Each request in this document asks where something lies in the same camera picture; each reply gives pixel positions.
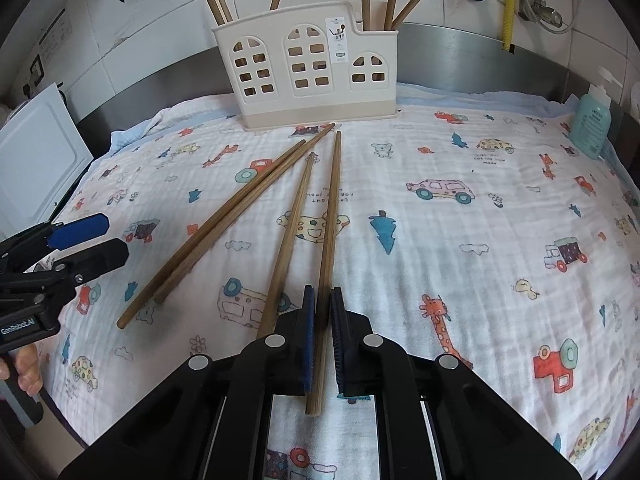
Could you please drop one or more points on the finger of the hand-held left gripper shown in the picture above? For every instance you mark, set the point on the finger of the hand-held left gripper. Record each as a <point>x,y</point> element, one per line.
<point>95,257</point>
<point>80,227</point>

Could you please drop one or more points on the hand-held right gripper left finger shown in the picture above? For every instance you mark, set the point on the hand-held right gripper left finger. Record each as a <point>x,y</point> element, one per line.
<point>310,340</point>

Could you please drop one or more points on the long brown chopstick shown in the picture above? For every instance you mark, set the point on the long brown chopstick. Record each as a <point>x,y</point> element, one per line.
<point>295,225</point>
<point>332,210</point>
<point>260,198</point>
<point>215,230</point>

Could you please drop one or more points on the white cartoon printed cloth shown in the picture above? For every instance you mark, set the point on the white cartoon printed cloth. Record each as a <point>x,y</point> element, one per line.
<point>450,260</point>

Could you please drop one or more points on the cream plastic utensil holder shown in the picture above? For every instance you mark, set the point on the cream plastic utensil holder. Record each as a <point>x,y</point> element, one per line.
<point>280,85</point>

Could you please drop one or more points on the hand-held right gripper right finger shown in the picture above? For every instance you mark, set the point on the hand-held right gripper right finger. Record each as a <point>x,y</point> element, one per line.
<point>336,340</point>

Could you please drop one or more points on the white microwave oven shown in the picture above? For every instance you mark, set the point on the white microwave oven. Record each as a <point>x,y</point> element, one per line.
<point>35,170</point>

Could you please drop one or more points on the white instruction sticker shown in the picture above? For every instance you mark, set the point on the white instruction sticker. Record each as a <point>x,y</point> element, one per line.
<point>56,31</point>

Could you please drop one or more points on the teal soap pump bottle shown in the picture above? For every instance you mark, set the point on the teal soap pump bottle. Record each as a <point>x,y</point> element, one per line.
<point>591,120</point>

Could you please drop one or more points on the person's left hand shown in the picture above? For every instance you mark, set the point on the person's left hand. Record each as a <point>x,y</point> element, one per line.
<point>25,367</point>

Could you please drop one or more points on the black wall socket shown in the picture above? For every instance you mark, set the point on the black wall socket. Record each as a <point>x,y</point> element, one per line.
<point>36,71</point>

